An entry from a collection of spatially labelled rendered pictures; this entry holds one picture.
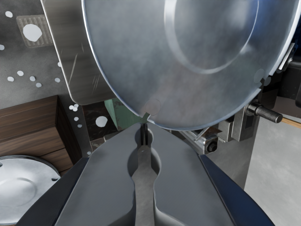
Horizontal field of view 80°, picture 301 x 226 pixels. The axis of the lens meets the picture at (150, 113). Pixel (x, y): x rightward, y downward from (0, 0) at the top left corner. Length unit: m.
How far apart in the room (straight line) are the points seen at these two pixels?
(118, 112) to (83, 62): 0.19
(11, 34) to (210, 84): 0.87
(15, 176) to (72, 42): 0.65
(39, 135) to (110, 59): 0.55
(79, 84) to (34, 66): 0.80
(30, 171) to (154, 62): 0.65
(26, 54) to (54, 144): 0.45
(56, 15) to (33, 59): 0.81
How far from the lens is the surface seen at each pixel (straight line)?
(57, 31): 0.19
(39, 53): 0.98
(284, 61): 0.35
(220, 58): 0.25
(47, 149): 0.74
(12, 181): 0.79
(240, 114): 0.39
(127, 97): 0.21
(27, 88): 1.02
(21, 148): 0.74
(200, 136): 0.28
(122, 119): 0.37
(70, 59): 0.19
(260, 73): 0.33
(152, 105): 0.22
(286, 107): 0.63
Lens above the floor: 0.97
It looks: 56 degrees down
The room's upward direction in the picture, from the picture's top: 135 degrees clockwise
